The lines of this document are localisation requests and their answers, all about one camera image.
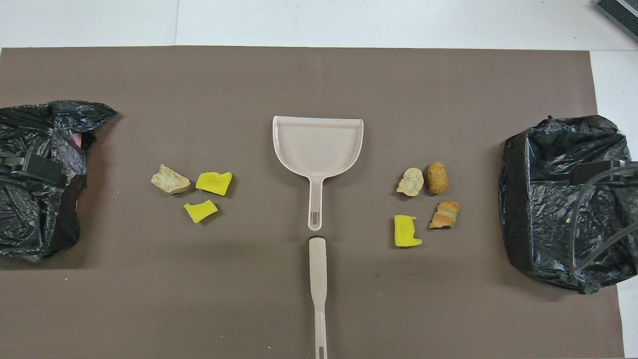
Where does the beige rock chunk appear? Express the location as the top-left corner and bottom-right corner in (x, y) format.
(151, 165), (191, 195)

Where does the dark ribbed grille panel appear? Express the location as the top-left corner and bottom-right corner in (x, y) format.
(595, 0), (638, 42)

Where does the brown table mat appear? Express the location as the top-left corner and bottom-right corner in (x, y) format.
(0, 46), (625, 359)

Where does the yellow sponge wedge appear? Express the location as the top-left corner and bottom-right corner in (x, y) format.
(195, 172), (233, 196)

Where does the yellow sponge piece green-backed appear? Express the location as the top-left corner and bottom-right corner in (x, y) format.
(183, 199), (219, 224)

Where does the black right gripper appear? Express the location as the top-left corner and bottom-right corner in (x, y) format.
(571, 160), (638, 186)

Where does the beige brush with black bristles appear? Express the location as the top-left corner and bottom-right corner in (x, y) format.
(308, 236), (328, 359)

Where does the beige plastic dustpan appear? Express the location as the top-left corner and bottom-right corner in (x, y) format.
(272, 116), (364, 232)

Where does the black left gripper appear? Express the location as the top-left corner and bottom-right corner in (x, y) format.
(0, 151), (68, 189)

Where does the yellow sponge piece with notch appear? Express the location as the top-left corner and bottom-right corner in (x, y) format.
(394, 215), (423, 248)

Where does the small striped croissant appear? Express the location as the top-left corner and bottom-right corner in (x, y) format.
(429, 201), (461, 230)

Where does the pink bin with black bag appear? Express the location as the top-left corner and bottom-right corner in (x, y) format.
(0, 100), (118, 263)

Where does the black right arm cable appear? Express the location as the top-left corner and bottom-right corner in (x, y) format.
(568, 162), (638, 274)

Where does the pale rock chunk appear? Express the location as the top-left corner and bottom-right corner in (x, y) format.
(396, 168), (425, 197)

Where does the brown oval bread roll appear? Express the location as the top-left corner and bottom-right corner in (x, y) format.
(427, 161), (450, 195)

